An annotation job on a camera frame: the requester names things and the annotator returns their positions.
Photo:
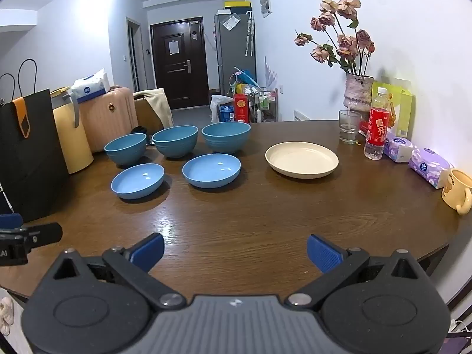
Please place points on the large blue bowl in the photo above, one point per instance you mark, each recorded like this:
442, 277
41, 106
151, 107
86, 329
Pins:
226, 140

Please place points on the red label water bottle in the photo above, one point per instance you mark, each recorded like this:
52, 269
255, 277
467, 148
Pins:
377, 129

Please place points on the white paper notice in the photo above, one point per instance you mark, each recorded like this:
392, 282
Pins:
174, 46

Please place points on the yellow-green box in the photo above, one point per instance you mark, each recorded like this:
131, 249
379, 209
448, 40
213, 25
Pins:
402, 110

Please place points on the yellow box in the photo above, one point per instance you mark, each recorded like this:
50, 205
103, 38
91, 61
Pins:
238, 6

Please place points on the dried pink roses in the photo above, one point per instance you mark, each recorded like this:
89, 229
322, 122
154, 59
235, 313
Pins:
344, 44

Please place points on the clear bag of papers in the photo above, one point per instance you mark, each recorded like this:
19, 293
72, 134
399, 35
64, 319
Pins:
231, 24

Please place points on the dark brown door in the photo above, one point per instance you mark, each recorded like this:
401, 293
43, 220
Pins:
177, 77

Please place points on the large purple tissue pack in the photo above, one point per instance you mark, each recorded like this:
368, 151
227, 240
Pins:
429, 167

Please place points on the clear drinking glass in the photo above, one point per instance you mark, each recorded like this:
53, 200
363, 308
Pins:
349, 129

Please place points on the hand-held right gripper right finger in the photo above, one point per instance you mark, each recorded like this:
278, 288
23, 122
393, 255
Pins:
324, 252

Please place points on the small blue bowl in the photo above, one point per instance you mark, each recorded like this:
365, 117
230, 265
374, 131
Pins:
125, 151

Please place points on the blue box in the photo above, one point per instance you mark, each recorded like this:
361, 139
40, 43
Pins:
226, 113

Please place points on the small purple tissue pack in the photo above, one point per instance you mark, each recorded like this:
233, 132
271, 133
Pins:
398, 149

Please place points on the grey fridge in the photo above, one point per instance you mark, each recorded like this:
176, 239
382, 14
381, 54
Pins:
234, 51

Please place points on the black cup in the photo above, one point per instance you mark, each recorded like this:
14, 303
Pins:
139, 130

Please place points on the brown chair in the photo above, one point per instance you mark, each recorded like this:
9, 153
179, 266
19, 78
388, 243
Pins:
143, 116

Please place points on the blue plastic bag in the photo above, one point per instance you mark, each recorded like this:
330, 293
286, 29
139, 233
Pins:
245, 77

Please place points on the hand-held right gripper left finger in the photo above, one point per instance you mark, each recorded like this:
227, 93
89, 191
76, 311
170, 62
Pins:
149, 252

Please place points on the white fluffy slipper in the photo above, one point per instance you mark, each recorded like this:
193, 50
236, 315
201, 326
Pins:
5, 315

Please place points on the cream plate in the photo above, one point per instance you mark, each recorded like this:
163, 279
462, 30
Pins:
301, 160

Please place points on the yellow mug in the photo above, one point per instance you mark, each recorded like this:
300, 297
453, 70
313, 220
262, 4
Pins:
455, 190

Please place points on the shallow blue plate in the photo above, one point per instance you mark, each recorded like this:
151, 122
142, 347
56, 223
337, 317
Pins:
137, 181
211, 170

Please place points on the black paper bag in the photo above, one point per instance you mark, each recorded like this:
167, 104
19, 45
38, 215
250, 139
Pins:
29, 155

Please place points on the pink suitcase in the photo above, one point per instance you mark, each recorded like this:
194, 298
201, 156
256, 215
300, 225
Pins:
107, 121

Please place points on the white folded umbrella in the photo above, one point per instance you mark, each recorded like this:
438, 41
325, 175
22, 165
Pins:
250, 33

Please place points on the medium blue bowl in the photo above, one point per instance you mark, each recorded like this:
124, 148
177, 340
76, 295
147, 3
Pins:
175, 143

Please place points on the grey interior door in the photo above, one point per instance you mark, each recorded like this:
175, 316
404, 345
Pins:
134, 55

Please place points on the purple flower wall sticker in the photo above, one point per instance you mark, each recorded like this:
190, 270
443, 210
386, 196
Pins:
271, 73

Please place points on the white plastic bag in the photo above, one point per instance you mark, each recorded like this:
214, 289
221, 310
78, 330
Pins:
217, 103

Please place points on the white blue tissue pack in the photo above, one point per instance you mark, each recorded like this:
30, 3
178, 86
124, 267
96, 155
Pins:
90, 86

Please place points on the small red box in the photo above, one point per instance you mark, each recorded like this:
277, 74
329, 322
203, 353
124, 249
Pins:
364, 127

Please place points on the yellow cylindrical container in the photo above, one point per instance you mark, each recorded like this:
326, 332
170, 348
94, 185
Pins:
73, 143

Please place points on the tall red box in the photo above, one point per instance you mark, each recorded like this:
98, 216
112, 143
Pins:
241, 108

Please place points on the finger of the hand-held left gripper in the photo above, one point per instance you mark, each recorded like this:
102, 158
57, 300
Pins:
11, 222
42, 234

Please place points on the white flat panel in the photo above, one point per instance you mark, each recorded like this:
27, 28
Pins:
306, 115

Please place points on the beige garment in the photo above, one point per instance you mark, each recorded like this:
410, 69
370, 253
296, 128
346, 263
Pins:
160, 105

